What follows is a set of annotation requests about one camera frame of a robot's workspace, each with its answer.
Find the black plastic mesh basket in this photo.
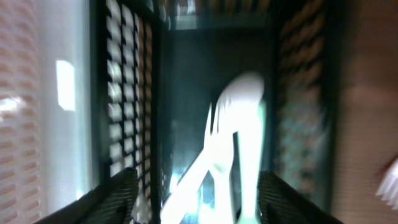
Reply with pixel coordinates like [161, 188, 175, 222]
[89, 0, 344, 223]

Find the pink-white plastic fork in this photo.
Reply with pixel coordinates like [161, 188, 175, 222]
[376, 159, 397, 210]

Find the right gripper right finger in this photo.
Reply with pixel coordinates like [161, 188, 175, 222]
[257, 171, 343, 224]

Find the clear plastic mesh basket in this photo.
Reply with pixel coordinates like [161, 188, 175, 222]
[1, 0, 98, 223]

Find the pink-white plastic spoon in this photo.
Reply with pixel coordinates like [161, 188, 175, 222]
[160, 72, 266, 223]

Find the white label sticker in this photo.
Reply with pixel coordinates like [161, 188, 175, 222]
[56, 60, 75, 111]

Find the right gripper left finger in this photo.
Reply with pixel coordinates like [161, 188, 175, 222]
[37, 167, 139, 224]

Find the cream plastic fork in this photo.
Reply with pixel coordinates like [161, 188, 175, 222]
[203, 96, 236, 224]

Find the mint green plastic fork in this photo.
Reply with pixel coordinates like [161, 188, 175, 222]
[237, 101, 267, 224]

